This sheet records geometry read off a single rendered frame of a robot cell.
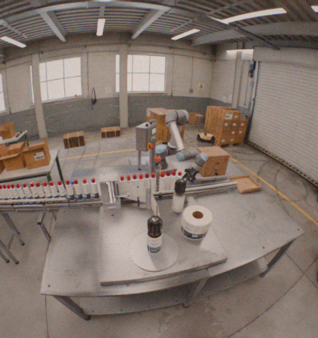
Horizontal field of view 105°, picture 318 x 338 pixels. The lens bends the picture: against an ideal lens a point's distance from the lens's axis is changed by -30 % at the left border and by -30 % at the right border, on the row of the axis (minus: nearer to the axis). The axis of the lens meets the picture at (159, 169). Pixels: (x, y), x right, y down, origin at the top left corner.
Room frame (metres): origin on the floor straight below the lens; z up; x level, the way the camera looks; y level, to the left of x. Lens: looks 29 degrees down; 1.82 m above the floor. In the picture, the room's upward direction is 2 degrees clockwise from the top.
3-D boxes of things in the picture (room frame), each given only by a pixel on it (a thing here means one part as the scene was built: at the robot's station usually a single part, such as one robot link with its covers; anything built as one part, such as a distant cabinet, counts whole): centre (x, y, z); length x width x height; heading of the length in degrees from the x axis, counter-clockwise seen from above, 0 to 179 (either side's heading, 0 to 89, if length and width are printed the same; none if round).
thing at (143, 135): (1.31, 0.11, 1.38); 0.17 x 0.10 x 0.19; 159
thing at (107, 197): (1.06, 0.37, 1.01); 0.14 x 0.13 x 0.26; 104
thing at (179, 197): (1.00, -0.16, 1.03); 0.09 x 0.09 x 0.30
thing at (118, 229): (0.79, 0.00, 0.86); 0.80 x 0.67 x 0.05; 104
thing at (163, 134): (5.27, -0.11, 0.45); 1.20 x 0.84 x 0.89; 23
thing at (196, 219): (0.82, -0.27, 0.95); 0.20 x 0.20 x 0.14
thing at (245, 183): (1.49, -0.98, 0.85); 0.30 x 0.26 x 0.04; 104
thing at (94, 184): (1.11, 0.53, 0.98); 0.05 x 0.05 x 0.20
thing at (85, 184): (1.10, 0.61, 0.98); 0.05 x 0.05 x 0.20
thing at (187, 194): (1.25, -0.02, 0.85); 1.65 x 0.11 x 0.05; 104
